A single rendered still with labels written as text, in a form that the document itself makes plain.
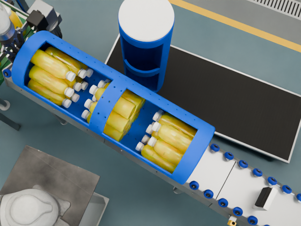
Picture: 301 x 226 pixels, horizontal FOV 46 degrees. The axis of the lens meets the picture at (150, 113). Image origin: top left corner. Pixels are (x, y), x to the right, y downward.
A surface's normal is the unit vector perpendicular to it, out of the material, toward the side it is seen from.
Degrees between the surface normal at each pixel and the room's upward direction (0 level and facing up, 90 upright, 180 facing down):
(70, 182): 4
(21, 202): 11
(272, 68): 0
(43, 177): 4
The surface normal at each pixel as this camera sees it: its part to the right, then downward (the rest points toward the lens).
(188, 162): -0.22, 0.17
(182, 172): -0.37, 0.46
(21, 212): 0.18, -0.33
